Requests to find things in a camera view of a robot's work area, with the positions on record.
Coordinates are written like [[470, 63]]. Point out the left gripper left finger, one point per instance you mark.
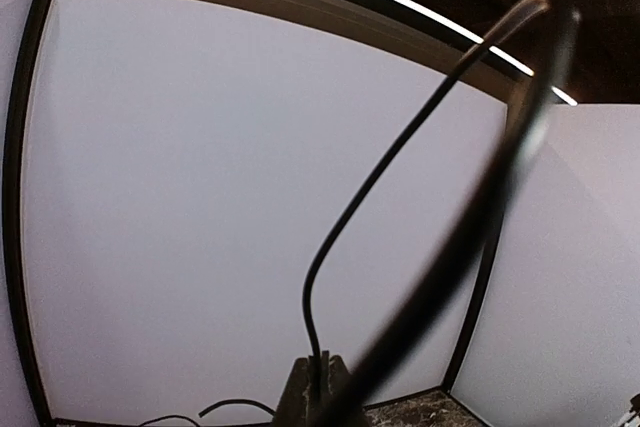
[[300, 398]]

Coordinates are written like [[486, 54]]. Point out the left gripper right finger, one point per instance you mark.
[[333, 375]]

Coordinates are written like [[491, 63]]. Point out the right black frame post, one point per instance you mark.
[[486, 264]]

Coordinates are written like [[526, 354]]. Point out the black frame post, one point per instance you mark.
[[486, 264], [11, 206]]

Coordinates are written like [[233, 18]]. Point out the left black frame post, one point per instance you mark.
[[11, 206]]

